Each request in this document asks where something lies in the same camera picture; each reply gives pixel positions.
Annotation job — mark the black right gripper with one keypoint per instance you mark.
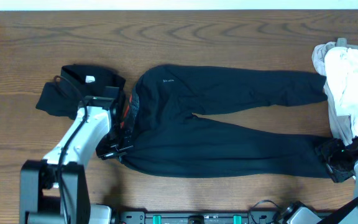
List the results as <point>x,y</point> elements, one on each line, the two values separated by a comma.
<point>328,149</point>

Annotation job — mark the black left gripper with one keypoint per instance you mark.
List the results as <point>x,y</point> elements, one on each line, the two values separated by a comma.
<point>117,144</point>

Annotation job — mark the dark navy leggings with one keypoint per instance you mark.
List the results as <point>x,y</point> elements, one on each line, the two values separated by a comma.
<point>173,134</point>

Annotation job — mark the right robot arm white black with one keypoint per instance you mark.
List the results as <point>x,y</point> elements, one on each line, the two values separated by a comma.
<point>299,213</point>

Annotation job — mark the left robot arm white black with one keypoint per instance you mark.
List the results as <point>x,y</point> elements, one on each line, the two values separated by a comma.
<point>54,189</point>

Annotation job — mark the beige grey garment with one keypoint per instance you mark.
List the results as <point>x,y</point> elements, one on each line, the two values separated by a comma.
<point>340,125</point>

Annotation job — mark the folded black polo shirt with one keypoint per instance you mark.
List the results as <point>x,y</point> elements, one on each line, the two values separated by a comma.
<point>62,96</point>

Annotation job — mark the white crumpled garment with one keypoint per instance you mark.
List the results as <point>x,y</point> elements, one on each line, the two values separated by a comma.
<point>341,67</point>

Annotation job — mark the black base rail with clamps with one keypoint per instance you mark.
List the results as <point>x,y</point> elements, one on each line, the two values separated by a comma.
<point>264,211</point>

